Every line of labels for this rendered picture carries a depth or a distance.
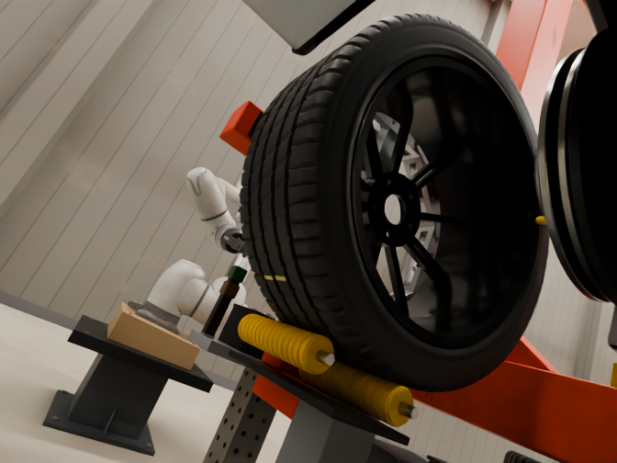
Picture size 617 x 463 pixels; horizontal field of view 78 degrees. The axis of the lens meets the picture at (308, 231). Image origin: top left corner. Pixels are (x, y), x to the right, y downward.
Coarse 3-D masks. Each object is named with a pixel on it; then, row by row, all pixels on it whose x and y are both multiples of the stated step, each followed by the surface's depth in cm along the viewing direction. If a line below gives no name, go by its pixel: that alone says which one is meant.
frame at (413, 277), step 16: (384, 128) 96; (416, 144) 100; (416, 160) 101; (240, 192) 78; (432, 192) 102; (432, 208) 102; (432, 224) 103; (432, 240) 102; (432, 256) 101; (416, 272) 99; (416, 288) 97
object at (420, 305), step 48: (384, 96) 58; (432, 96) 79; (480, 96) 76; (432, 144) 93; (480, 144) 85; (384, 192) 79; (480, 192) 90; (528, 192) 81; (384, 240) 79; (480, 240) 89; (528, 240) 80; (384, 288) 56; (432, 288) 91; (480, 288) 82; (432, 336) 62; (480, 336) 69
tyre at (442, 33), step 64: (320, 64) 60; (384, 64) 58; (256, 128) 69; (320, 128) 51; (256, 192) 62; (320, 192) 50; (256, 256) 65; (320, 256) 51; (320, 320) 57; (384, 320) 56; (512, 320) 74; (448, 384) 63
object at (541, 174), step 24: (576, 72) 40; (552, 96) 41; (552, 120) 41; (552, 144) 41; (552, 168) 40; (552, 192) 40; (552, 216) 40; (552, 240) 41; (576, 240) 39; (576, 264) 43; (600, 288) 42
